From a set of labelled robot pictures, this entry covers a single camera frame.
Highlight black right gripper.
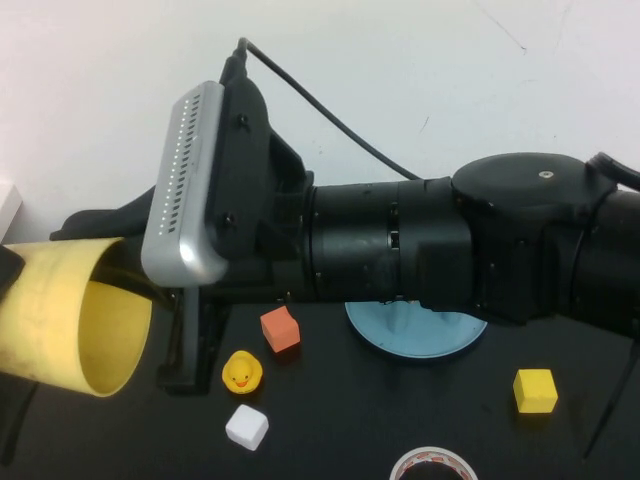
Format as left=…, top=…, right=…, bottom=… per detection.
left=49, top=185, right=314, bottom=396

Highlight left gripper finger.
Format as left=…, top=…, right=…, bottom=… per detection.
left=0, top=244, right=26, bottom=301

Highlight yellow plastic cup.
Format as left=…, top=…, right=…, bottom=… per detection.
left=0, top=237, right=154, bottom=399

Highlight blue cup stand with pegs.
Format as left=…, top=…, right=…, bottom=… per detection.
left=344, top=299, right=489, bottom=359

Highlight yellow rubber duck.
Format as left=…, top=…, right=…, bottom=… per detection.
left=221, top=349, right=264, bottom=396

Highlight orange foam cube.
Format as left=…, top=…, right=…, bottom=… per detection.
left=259, top=305, right=301, bottom=354

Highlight white foam cube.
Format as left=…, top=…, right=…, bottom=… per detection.
left=224, top=403, right=270, bottom=452

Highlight clear tape roll red print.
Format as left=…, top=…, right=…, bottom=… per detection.
left=388, top=446, right=480, bottom=480

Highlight yellow foam cube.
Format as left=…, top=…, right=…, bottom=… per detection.
left=512, top=368, right=559, bottom=414

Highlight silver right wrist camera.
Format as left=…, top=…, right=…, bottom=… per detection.
left=141, top=74, right=309, bottom=287

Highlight black right camera cable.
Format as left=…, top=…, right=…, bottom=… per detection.
left=219, top=37, right=640, bottom=194

